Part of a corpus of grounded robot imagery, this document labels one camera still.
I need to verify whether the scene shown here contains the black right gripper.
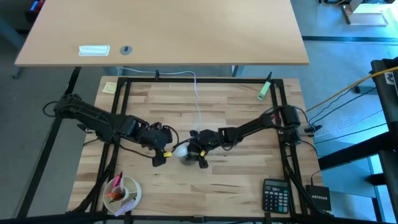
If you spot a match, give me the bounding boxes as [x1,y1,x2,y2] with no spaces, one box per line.
[185,129,222,169]

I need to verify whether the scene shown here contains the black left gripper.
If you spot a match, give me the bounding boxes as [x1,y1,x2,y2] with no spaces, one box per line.
[138,123,174,167]

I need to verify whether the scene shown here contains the white light bulb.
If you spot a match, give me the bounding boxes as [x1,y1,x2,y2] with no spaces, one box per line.
[173,145,188,158]

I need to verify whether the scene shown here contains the metal lamp socket base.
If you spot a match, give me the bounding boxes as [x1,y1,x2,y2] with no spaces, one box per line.
[178,154,200,167]

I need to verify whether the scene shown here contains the white round pen organizer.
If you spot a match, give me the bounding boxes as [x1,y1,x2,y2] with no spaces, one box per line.
[103,175,142,214]

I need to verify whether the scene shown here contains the pink pen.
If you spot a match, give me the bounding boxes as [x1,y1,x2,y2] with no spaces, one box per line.
[112,171,124,189]

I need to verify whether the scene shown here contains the yellow sticky note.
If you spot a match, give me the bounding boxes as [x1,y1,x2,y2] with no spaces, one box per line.
[102,81,118,95]

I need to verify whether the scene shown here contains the green marker pen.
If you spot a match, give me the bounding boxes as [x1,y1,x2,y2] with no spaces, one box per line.
[256,72,273,101]

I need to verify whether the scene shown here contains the black desk calculator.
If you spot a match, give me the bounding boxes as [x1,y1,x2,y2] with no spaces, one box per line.
[262,178,290,215]

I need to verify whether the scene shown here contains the beige wooden desk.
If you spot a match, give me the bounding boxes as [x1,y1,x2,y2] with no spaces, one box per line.
[14,0,310,67]

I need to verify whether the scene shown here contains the white rectangular tray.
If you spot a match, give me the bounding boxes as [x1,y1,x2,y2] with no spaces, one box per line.
[78,44,111,57]

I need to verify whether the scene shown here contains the black metal strut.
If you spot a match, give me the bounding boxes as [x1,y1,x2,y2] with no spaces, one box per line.
[17,66,81,218]

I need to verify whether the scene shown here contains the grey desk leg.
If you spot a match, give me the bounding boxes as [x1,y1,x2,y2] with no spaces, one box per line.
[0,18,25,78]

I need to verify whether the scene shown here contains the black rig stand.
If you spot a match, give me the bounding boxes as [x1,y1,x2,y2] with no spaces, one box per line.
[317,57,398,224]

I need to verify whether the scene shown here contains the light wooden box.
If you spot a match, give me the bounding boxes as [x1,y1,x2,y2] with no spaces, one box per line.
[340,0,389,27]

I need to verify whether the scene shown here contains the white lamp cable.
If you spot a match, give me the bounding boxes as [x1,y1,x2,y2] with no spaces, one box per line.
[116,66,202,131]

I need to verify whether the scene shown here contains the black metal table frame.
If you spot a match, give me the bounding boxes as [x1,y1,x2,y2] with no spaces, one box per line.
[90,77,308,218]

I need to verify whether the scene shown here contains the black cable loop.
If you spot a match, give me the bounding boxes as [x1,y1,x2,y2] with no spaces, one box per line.
[42,101,60,118]

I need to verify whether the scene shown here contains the black Netgear network switch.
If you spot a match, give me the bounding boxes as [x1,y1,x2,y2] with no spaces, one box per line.
[305,184,332,212]

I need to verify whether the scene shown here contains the black floor cable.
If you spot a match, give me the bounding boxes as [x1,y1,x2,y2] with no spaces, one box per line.
[309,88,377,124]
[313,123,388,141]

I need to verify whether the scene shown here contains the yellow cable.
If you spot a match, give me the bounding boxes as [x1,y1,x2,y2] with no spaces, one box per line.
[306,65,398,113]

